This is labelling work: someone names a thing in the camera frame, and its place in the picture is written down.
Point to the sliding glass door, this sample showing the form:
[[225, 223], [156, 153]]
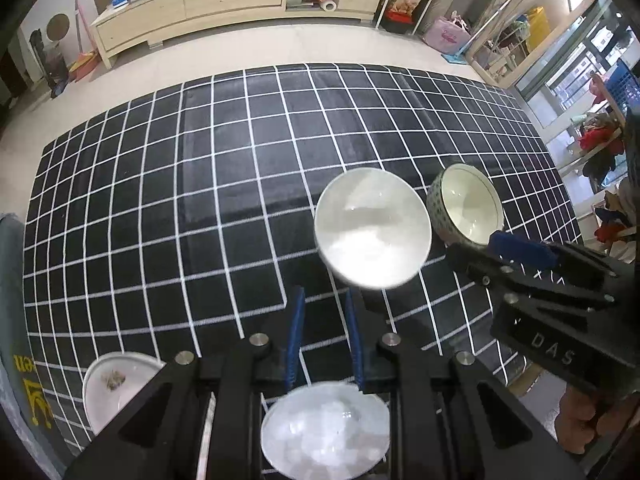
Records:
[[565, 85]]

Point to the person's right hand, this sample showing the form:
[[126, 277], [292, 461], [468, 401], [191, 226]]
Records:
[[580, 422]]

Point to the red hanging cloth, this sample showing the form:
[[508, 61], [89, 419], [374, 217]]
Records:
[[597, 147]]

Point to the light blue bowl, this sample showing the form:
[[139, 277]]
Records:
[[325, 430]]

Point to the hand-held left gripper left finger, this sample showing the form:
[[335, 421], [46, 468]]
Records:
[[296, 340]]

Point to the plain white bowl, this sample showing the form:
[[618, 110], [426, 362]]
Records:
[[372, 230]]

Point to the white paper roll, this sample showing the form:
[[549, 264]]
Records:
[[330, 6]]

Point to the broom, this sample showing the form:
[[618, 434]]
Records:
[[79, 20]]

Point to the green patterned bowl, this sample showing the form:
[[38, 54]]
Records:
[[467, 202]]

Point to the blue plastic basket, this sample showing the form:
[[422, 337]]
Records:
[[625, 82]]

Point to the light wooden cabinet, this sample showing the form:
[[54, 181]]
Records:
[[225, 5]]

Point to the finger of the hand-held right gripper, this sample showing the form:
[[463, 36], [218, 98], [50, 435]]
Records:
[[500, 272], [522, 250]]

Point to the black floor stand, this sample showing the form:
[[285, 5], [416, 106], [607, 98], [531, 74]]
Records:
[[47, 65]]

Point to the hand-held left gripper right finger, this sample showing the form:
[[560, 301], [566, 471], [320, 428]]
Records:
[[354, 340]]

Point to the orange dustpan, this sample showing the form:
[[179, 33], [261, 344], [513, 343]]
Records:
[[85, 66]]

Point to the black checked tablecloth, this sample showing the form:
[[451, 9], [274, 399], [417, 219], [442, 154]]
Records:
[[200, 185]]

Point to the standing mirror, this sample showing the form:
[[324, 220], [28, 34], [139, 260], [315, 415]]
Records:
[[530, 25]]

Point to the pink bag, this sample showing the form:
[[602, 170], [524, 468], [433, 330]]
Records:
[[447, 35]]

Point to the wooden drying rack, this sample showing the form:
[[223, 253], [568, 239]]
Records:
[[607, 105]]

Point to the round woven wall decoration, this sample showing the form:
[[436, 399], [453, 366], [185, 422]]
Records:
[[57, 25]]

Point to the small white floral plate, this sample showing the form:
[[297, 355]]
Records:
[[117, 395]]

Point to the chair with blue lace cover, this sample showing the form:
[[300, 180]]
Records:
[[20, 360]]

